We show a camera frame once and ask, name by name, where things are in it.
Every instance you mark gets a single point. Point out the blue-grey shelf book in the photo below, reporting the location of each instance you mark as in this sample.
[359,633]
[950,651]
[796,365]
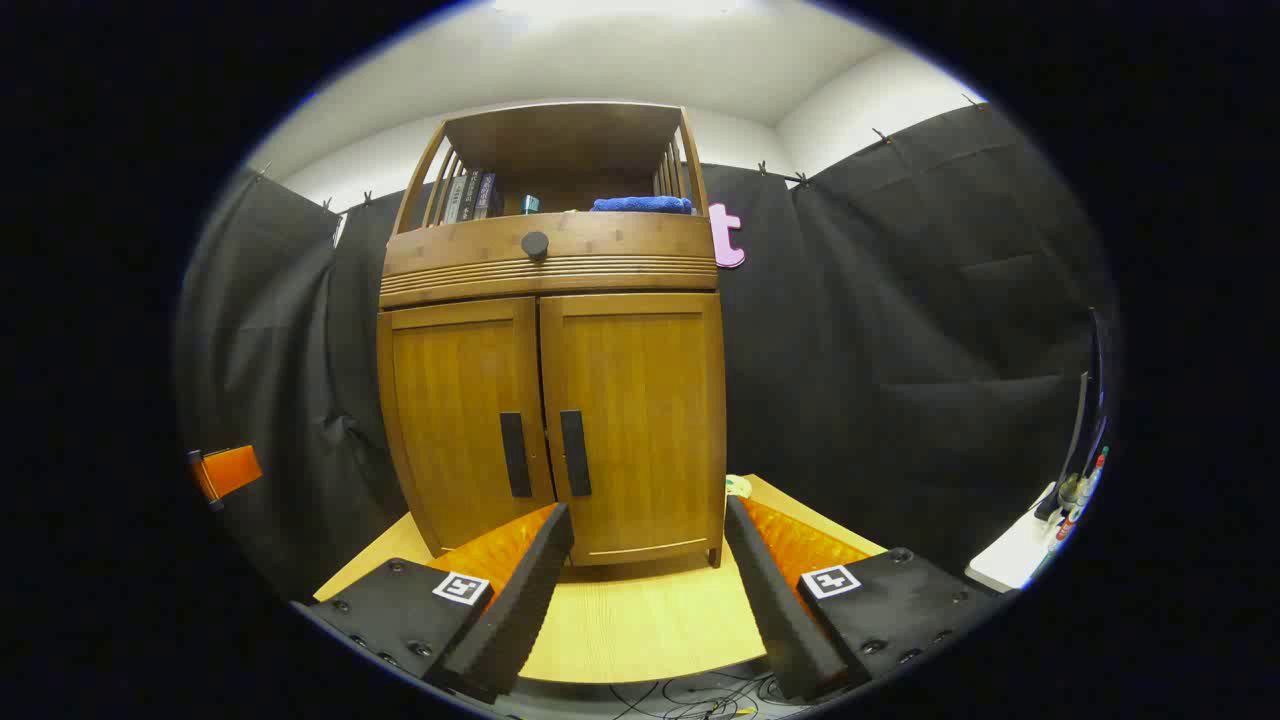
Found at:
[488,196]

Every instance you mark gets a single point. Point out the grey shelf book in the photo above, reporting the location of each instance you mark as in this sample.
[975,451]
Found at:
[455,200]

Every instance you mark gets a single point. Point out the small pale green item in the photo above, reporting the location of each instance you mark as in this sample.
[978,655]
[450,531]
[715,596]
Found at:
[738,487]

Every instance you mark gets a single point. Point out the blue folded towel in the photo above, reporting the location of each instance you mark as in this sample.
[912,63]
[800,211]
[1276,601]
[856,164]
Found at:
[640,205]

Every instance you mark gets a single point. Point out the black round drawer knob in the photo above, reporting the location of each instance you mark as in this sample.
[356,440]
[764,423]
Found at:
[535,246]

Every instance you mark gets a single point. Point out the black backdrop cloth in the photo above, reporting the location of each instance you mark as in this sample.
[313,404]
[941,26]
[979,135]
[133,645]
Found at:
[850,350]

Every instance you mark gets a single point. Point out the white side table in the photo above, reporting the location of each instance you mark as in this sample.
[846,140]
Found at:
[1010,560]

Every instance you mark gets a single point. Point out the wooden double-door shoe cabinet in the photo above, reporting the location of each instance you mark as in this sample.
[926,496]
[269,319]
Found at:
[560,140]

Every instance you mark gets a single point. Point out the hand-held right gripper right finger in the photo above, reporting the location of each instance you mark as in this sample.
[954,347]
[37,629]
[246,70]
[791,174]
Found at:
[775,600]

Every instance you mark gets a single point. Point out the ceiling light panel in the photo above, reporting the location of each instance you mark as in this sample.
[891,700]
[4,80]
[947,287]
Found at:
[620,5]

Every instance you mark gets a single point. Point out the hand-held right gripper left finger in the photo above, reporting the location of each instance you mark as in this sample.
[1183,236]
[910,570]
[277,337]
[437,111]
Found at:
[520,600]

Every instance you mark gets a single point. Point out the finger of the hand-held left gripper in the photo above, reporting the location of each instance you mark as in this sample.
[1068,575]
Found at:
[232,470]

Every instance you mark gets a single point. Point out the wooden cabinet drawer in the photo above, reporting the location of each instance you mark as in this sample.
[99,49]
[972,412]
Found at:
[620,245]

